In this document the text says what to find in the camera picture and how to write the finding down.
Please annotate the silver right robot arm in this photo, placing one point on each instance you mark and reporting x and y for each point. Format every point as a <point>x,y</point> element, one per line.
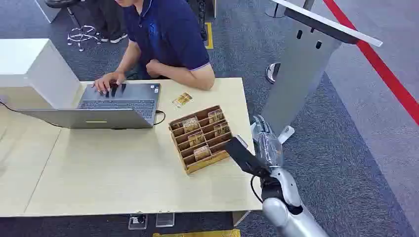
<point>288,209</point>

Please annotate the clear desk bracket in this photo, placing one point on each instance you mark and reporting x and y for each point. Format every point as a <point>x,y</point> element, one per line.
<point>137,221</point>
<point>165,219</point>

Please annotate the person's right hand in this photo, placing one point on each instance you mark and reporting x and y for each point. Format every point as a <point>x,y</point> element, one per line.
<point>108,81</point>

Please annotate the standing person's legs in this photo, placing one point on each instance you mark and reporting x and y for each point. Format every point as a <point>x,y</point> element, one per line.
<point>109,23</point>

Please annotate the round chrome base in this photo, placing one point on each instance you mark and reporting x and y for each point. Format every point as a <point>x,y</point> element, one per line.
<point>272,72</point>

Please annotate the grey metal stand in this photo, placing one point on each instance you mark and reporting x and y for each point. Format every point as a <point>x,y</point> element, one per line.
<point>301,75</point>

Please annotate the stool with chrome base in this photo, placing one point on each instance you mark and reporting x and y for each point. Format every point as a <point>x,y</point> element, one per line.
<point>82,32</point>

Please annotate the yellow floor tape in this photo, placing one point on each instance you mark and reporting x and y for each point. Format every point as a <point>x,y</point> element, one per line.
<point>209,36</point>

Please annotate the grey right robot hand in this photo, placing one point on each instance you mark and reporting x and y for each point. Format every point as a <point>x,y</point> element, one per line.
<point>269,147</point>

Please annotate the person's left hand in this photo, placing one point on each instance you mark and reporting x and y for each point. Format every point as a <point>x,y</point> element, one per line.
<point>153,68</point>

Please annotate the grey laptop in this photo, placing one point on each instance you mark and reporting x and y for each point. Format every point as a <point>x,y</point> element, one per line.
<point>108,114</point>

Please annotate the yellow sheet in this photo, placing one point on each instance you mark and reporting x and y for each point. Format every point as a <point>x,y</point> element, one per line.
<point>196,233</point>

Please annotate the printed card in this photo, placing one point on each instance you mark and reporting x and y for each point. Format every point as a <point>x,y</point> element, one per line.
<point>215,116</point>
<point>191,124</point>
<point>196,139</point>
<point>202,153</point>
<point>182,99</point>
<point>221,129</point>

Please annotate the red floor tape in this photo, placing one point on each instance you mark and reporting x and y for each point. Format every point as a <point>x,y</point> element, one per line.
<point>383,68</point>

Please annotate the person's hand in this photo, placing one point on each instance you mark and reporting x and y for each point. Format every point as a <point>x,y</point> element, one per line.
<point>108,81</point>
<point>153,68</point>

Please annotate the person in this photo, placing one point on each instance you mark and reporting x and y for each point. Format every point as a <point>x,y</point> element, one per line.
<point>167,36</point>

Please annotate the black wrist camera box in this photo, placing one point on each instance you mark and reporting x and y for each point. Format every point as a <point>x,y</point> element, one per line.
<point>245,158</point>

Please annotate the wooden card box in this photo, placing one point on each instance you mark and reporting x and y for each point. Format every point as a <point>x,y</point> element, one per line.
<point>200,153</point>

